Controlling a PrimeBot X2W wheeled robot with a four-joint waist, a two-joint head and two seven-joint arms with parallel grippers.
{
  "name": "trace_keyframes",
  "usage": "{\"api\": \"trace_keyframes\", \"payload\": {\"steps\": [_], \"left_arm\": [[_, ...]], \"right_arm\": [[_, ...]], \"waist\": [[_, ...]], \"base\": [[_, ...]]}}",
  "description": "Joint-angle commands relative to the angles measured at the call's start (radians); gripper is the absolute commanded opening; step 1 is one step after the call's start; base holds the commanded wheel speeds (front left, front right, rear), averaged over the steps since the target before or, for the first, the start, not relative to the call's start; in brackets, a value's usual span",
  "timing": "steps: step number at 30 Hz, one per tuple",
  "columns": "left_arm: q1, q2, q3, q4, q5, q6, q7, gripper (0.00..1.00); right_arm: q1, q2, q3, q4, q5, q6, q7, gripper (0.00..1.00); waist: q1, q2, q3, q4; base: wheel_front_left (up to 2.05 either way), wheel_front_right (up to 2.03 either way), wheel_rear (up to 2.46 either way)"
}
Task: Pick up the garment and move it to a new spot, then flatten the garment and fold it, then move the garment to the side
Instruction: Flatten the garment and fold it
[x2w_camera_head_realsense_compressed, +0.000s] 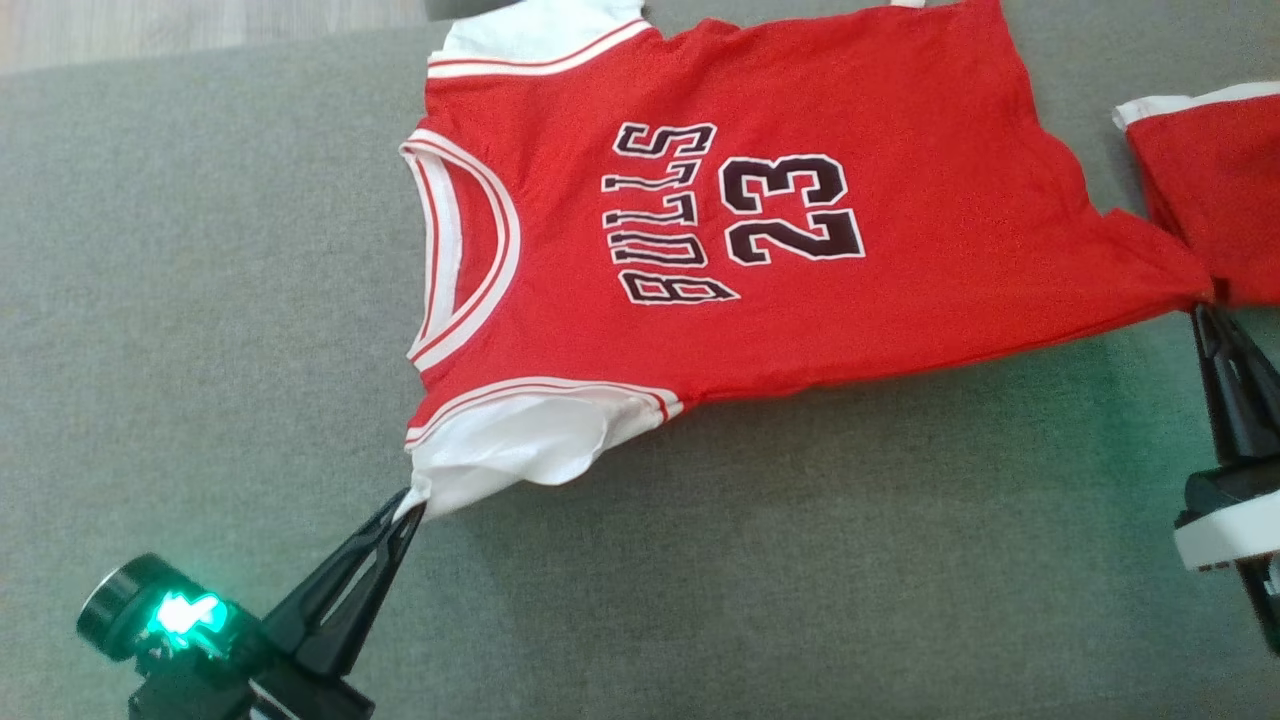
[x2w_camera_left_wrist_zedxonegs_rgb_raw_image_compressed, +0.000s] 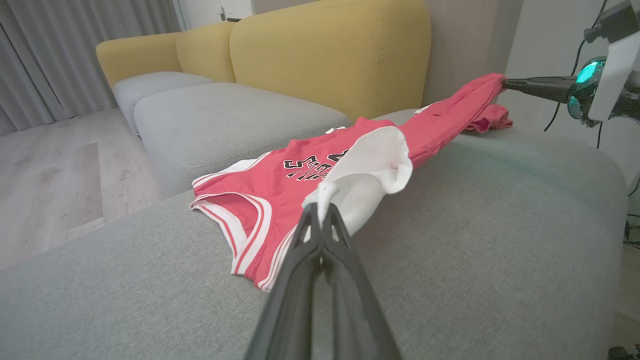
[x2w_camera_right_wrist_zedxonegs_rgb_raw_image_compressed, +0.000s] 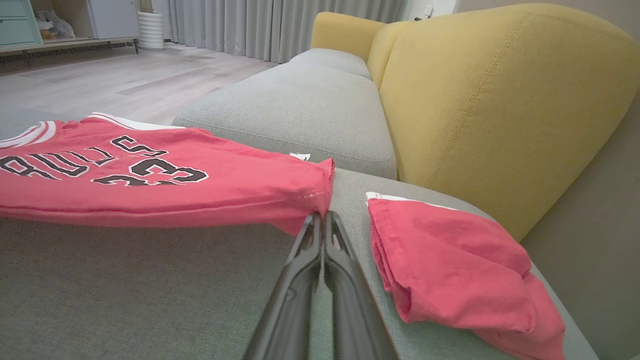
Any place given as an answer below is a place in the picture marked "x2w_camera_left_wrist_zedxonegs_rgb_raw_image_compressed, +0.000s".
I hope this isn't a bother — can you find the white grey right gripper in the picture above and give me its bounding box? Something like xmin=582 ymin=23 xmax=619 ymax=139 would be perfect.
xmin=503 ymin=32 xmax=640 ymax=124

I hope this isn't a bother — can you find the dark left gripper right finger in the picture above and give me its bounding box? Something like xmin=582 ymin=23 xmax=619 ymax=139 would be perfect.
xmin=319 ymin=202 xmax=403 ymax=360

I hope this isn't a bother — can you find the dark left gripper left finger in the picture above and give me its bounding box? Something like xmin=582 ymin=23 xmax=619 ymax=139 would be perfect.
xmin=243 ymin=202 xmax=322 ymax=360

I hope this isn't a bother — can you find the red shorts white trim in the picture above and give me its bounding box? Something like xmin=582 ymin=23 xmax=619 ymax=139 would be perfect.
xmin=399 ymin=72 xmax=514 ymax=170

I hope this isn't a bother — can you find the red basketball jersey white lining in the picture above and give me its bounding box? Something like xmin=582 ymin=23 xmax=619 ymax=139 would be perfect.
xmin=189 ymin=117 xmax=416 ymax=292

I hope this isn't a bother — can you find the large grey sofa seat cushion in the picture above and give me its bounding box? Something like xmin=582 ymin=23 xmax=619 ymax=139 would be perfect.
xmin=0 ymin=107 xmax=630 ymax=360

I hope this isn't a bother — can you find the medium grey sofa seat cushion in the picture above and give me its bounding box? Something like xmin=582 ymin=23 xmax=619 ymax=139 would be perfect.
xmin=134 ymin=82 xmax=352 ymax=197

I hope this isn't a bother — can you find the wide yellow sofa backrest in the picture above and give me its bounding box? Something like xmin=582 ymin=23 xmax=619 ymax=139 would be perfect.
xmin=229 ymin=0 xmax=433 ymax=123

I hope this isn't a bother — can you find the small grey sofa seat cushion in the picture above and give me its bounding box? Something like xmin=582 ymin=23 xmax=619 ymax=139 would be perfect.
xmin=113 ymin=71 xmax=217 ymax=137

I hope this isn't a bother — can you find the narrow yellow sofa backrest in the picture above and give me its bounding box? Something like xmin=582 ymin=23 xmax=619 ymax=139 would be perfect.
xmin=175 ymin=21 xmax=237 ymax=85

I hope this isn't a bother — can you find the low yellow sofa backrest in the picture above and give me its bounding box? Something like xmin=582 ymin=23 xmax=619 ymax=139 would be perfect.
xmin=95 ymin=32 xmax=183 ymax=91

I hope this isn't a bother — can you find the grey curtain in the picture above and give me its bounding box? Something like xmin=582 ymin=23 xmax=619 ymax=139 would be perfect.
xmin=0 ymin=0 xmax=182 ymax=137

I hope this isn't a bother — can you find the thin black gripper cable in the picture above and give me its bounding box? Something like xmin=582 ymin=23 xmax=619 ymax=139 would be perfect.
xmin=543 ymin=0 xmax=611 ymax=133

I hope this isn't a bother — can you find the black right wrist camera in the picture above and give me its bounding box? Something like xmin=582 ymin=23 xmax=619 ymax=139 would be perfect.
xmin=583 ymin=1 xmax=640 ymax=44

